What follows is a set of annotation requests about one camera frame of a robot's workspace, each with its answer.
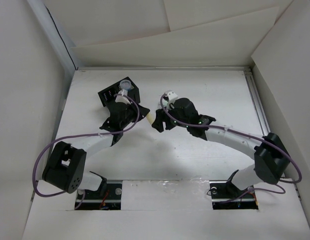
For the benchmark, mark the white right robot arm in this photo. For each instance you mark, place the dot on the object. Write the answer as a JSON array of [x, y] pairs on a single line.
[[270, 158]]

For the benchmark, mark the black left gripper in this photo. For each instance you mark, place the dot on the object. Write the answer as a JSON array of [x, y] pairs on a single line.
[[132, 107]]

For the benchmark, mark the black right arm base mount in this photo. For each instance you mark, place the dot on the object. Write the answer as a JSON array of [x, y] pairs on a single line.
[[226, 196]]

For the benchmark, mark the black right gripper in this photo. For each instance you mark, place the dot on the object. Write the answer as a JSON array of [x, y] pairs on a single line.
[[160, 117]]

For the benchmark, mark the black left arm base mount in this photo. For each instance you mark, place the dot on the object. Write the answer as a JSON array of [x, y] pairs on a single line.
[[97, 193]]

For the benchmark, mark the clear jar of paper clips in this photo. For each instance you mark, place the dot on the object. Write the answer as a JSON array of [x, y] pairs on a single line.
[[126, 85]]

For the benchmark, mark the aluminium rail back edge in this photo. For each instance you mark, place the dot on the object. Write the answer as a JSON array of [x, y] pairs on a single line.
[[167, 68]]

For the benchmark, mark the aluminium rail edge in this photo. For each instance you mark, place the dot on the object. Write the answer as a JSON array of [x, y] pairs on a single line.
[[256, 101], [167, 68]]

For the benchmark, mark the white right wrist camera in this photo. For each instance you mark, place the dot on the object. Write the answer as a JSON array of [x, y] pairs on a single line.
[[170, 96]]

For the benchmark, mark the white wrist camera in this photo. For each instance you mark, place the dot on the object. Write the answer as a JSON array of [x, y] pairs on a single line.
[[170, 96], [121, 97]]

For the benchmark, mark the aluminium rail right edge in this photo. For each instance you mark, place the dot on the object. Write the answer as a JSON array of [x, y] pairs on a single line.
[[256, 101]]

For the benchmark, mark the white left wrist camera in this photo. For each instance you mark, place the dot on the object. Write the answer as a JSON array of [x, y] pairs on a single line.
[[121, 97]]

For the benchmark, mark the black two-compartment organizer box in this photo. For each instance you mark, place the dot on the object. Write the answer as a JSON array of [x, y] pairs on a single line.
[[107, 95]]

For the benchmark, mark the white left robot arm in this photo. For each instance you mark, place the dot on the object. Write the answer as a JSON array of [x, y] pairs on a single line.
[[65, 166]]

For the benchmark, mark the yellow highlighter marker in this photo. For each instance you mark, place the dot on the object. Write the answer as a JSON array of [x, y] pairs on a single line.
[[150, 118]]

